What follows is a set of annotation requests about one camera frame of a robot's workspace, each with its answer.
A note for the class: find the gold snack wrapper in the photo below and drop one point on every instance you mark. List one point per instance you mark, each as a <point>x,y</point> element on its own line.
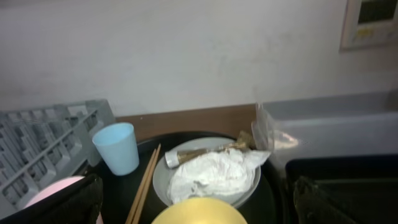
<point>174,159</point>

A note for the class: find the pink plastic cup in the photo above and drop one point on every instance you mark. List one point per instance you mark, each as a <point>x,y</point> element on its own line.
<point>53,189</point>

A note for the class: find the right wooden chopstick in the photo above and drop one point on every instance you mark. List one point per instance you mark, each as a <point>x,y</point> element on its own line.
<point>146,189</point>

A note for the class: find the left wooden chopstick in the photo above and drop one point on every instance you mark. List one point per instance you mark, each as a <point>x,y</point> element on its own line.
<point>140,190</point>

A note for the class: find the yellow bowl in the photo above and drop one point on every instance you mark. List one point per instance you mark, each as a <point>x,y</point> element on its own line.
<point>200,211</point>

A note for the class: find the grey round plate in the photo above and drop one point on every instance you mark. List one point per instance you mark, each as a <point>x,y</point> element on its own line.
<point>162,174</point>

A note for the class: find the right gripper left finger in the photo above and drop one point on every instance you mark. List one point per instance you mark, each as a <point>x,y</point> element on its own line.
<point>62,205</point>

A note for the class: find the grey dishwasher rack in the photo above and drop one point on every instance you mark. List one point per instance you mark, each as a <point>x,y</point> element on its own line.
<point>40,146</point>

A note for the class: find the wall control panel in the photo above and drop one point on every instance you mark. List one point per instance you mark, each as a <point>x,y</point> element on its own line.
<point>369,23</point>

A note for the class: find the light blue plastic cup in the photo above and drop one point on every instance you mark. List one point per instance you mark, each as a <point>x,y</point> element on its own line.
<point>117,146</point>

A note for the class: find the clear plastic bin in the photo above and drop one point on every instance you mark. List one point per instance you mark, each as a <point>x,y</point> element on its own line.
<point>333,126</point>

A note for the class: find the wooden chopstick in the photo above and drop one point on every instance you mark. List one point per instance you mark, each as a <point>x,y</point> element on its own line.
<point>140,190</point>
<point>146,189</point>

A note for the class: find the white napkin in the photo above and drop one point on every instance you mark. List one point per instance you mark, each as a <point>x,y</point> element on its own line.
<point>223,173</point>

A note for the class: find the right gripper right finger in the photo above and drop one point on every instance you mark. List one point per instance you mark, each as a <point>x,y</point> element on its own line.
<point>315,204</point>

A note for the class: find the black rectangular tray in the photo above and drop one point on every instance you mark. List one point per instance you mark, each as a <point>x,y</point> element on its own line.
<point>367,184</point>

